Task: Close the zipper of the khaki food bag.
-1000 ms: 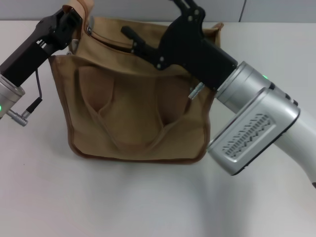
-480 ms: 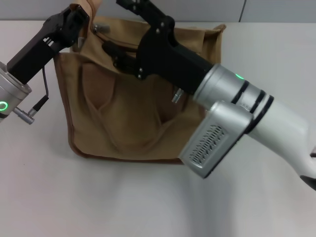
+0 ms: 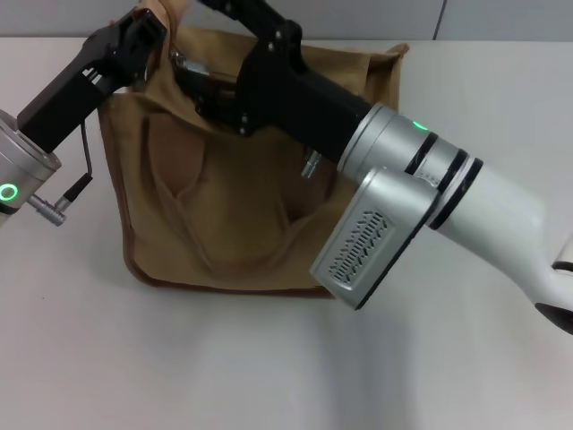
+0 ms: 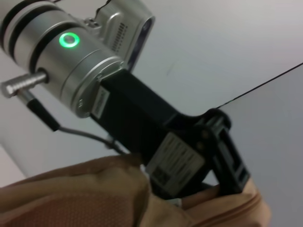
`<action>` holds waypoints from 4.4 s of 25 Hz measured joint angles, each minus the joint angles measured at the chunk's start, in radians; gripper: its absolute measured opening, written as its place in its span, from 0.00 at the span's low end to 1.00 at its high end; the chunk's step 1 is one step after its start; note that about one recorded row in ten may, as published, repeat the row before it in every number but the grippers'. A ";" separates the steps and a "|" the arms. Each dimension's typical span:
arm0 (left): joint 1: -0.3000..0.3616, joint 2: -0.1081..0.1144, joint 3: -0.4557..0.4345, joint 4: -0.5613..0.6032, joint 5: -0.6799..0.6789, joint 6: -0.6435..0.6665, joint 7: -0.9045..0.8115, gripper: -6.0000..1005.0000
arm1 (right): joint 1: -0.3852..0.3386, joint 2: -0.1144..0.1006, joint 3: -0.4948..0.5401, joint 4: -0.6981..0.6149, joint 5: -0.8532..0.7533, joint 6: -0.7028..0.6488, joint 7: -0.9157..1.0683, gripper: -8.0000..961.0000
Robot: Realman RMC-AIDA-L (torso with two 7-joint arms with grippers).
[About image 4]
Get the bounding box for khaki canvas food bag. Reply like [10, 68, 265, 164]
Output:
[0, 155, 272, 227]

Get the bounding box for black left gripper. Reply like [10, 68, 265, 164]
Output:
[90, 70, 232, 199]

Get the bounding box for left arm cable with plug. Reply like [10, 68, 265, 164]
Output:
[1, 72, 130, 156]

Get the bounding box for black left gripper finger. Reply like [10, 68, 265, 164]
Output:
[205, 122, 251, 197]

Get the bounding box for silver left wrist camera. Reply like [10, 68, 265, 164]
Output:
[94, 0, 156, 71]

